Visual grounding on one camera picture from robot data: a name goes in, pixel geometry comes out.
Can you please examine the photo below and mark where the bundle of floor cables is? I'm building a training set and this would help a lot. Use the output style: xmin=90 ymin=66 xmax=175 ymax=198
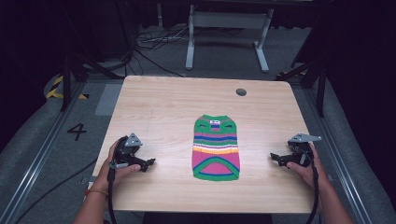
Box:
xmin=125 ymin=23 xmax=191 ymax=78

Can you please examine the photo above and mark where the yellow black hazard tape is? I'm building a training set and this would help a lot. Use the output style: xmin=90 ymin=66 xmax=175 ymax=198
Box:
xmin=45 ymin=74 xmax=91 ymax=101

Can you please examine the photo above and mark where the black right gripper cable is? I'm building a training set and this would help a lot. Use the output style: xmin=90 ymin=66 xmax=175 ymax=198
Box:
xmin=295 ymin=146 xmax=320 ymax=224

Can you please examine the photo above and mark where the grey metal floor rail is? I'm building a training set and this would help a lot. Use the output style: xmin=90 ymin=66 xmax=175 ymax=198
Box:
xmin=0 ymin=81 xmax=88 ymax=224
xmin=303 ymin=88 xmax=375 ymax=224

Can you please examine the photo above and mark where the black floor cable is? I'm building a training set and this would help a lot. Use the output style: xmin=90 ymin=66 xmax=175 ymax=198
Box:
xmin=12 ymin=158 xmax=99 ymax=224

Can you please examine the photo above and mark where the person's dark clothing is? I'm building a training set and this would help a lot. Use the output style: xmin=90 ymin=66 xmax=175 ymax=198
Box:
xmin=142 ymin=212 xmax=274 ymax=224

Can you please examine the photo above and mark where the person's left hand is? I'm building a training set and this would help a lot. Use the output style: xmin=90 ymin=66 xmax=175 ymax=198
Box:
xmin=91 ymin=139 xmax=142 ymax=195

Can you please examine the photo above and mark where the orange wrist bracelet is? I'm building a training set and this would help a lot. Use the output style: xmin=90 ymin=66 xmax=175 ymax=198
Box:
xmin=84 ymin=188 xmax=109 ymax=197

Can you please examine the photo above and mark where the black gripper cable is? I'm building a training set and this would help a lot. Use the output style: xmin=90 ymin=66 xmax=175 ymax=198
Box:
xmin=106 ymin=161 xmax=119 ymax=224
xmin=295 ymin=146 xmax=320 ymax=224

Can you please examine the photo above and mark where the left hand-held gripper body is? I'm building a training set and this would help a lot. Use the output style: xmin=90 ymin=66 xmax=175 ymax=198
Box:
xmin=112 ymin=133 xmax=145 ymax=169

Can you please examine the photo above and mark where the person's right hand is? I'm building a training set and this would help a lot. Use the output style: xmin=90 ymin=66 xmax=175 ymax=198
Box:
xmin=286 ymin=142 xmax=330 ymax=191

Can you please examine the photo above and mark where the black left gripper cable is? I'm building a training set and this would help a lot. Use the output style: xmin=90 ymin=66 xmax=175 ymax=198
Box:
xmin=106 ymin=161 xmax=119 ymax=224

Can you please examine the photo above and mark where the white metal table frame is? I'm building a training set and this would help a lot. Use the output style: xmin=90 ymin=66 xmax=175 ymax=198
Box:
xmin=184 ymin=4 xmax=276 ymax=75

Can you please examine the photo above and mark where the striped knitted pet sweater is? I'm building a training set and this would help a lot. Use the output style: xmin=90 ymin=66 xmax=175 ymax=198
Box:
xmin=191 ymin=114 xmax=241 ymax=182

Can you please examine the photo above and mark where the black metal tripod stand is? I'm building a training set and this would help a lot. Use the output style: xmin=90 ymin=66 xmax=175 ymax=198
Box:
xmin=60 ymin=0 xmax=126 ymax=112
xmin=275 ymin=46 xmax=329 ymax=119

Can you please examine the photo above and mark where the black curtain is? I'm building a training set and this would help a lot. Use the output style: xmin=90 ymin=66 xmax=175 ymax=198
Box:
xmin=0 ymin=0 xmax=69 ymax=153
xmin=321 ymin=0 xmax=396 ymax=203

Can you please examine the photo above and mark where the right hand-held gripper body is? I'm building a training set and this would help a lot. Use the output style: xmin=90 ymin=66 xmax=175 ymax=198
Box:
xmin=288 ymin=133 xmax=322 ymax=168

